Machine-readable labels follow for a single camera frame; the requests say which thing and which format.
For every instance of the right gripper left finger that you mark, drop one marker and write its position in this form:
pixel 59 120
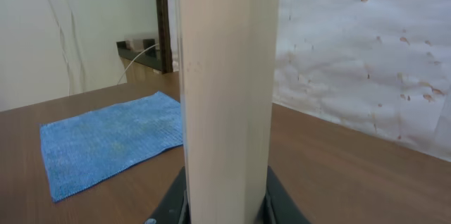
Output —
pixel 173 206

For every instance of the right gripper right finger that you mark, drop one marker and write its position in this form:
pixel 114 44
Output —
pixel 282 206

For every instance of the white pipette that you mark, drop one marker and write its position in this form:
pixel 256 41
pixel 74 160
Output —
pixel 227 93

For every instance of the blue cloth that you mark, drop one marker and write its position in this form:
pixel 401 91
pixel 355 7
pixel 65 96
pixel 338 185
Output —
pixel 109 139

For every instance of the black ledge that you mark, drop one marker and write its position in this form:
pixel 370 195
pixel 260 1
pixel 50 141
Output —
pixel 141 55

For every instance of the dark wooden post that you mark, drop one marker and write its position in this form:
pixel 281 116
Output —
pixel 162 19

